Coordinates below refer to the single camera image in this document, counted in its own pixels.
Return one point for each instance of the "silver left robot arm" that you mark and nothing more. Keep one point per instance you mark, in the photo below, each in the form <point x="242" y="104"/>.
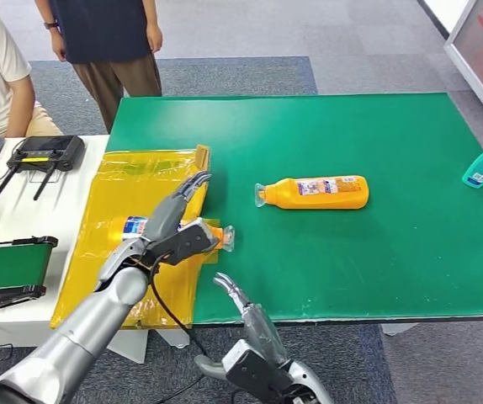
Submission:
<point x="77" y="340"/>

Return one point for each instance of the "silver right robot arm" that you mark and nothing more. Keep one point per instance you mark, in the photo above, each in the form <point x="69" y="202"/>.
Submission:
<point x="313" y="385"/>

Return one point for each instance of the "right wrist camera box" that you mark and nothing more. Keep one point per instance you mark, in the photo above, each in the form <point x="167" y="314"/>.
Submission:
<point x="254" y="373"/>

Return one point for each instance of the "black remote controller with antennas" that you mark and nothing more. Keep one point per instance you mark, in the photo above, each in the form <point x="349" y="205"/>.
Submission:
<point x="45" y="151"/>

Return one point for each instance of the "small green belt conveyor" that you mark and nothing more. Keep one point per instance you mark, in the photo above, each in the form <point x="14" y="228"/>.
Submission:
<point x="5" y="267"/>

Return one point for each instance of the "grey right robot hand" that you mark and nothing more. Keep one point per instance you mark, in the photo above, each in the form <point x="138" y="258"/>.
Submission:
<point x="262" y="332"/>

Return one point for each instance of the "black wristwatch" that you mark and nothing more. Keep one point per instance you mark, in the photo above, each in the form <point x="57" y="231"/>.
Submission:
<point x="51" y="25"/>

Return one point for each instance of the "green table mat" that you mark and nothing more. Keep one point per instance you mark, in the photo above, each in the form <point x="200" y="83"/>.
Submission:
<point x="308" y="139"/>

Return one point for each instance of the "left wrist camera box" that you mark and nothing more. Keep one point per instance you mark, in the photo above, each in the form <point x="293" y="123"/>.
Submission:
<point x="186" y="242"/>

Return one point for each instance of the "standing person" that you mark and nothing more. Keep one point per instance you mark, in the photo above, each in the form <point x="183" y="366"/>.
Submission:
<point x="103" y="33"/>

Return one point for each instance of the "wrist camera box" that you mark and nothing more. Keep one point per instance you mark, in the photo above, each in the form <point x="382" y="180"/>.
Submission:
<point x="254" y="373"/>
<point x="186" y="242"/>

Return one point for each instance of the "orange bottle with clear cap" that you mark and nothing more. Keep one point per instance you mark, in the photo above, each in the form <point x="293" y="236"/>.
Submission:
<point x="317" y="194"/>
<point x="130" y="227"/>

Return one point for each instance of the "white table foot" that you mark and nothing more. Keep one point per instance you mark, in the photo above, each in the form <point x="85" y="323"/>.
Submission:
<point x="174" y="339"/>
<point x="134" y="346"/>

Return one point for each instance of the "yellow plastic wrapped box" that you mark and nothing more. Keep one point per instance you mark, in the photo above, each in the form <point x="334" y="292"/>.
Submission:
<point x="98" y="189"/>

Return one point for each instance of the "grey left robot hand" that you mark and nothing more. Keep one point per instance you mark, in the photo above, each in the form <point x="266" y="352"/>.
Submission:
<point x="164" y="217"/>

